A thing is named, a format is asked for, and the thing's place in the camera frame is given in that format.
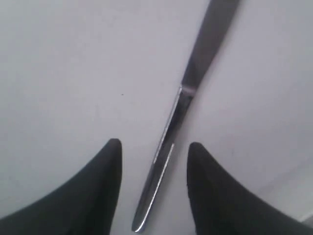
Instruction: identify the steel table knife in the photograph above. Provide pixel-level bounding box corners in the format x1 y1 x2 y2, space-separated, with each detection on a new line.
132 0 240 234

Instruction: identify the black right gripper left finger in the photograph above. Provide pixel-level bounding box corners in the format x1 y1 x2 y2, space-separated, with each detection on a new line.
0 139 122 235

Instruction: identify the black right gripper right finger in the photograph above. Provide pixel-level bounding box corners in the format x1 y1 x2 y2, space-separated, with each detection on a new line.
187 142 313 235

